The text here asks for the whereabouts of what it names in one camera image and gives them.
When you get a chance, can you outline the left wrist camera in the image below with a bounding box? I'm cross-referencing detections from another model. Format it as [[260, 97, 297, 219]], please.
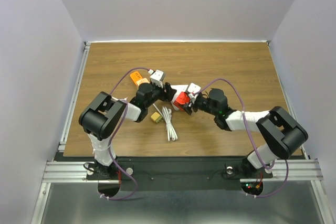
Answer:
[[150, 70, 165, 88]]

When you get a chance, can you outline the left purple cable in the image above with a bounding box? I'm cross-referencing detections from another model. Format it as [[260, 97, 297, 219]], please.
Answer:
[[99, 67, 155, 201]]

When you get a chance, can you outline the white power strip cord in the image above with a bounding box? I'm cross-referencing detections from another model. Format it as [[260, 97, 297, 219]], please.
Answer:
[[152, 102, 179, 142]]

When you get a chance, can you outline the yellow plug adapter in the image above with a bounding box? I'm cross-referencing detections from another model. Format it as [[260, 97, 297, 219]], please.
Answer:
[[150, 112, 163, 124]]

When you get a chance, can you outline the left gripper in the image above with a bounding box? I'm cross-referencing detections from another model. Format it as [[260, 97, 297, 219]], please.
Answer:
[[145, 81, 176, 108]]

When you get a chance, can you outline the beige cube socket adapter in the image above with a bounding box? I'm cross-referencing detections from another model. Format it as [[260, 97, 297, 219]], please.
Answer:
[[137, 78, 150, 85]]

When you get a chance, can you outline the purple cable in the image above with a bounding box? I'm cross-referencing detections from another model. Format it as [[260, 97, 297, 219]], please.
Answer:
[[194, 78, 289, 199], [99, 67, 155, 201]]

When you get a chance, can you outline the red cube socket adapter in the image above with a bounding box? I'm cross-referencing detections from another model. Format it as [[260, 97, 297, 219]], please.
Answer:
[[174, 91, 190, 107]]

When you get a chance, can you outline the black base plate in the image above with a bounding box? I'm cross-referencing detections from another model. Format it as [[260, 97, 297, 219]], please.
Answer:
[[83, 156, 272, 191]]

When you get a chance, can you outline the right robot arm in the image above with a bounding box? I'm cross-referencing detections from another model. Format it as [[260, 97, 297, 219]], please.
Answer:
[[175, 89, 308, 177]]

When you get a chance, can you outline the aluminium frame rail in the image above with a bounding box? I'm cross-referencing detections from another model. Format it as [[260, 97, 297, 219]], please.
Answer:
[[31, 41, 91, 223]]

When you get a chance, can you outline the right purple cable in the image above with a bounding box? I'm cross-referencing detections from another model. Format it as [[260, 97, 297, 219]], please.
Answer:
[[194, 78, 289, 199]]

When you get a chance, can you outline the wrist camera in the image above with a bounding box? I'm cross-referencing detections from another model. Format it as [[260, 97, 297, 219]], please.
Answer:
[[186, 83, 201, 98], [150, 70, 165, 88]]

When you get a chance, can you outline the white triangular power strip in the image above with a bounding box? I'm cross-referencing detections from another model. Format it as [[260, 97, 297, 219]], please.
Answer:
[[171, 84, 190, 111]]

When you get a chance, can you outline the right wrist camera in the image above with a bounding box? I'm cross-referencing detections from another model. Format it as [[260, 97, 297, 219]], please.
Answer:
[[186, 83, 201, 98]]

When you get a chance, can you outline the orange power strip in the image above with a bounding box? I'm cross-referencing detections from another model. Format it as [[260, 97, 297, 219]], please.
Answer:
[[130, 71, 143, 87]]

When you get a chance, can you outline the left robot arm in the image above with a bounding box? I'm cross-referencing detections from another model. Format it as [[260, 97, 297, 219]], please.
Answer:
[[79, 82, 177, 179]]

